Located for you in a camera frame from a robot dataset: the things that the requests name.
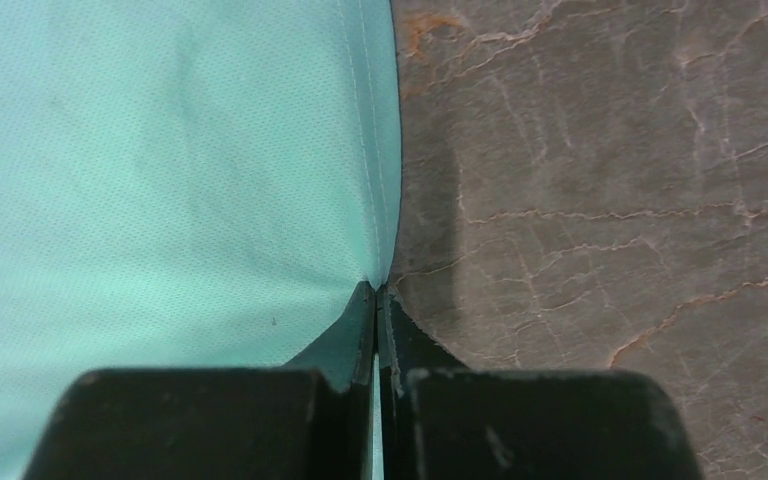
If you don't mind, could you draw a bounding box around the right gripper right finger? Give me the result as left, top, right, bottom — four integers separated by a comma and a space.
377, 289, 702, 479

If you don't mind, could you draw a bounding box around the teal t-shirt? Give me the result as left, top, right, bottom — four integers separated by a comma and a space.
0, 1, 401, 479

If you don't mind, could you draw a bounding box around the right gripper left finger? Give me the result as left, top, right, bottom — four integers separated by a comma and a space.
24, 282, 376, 479

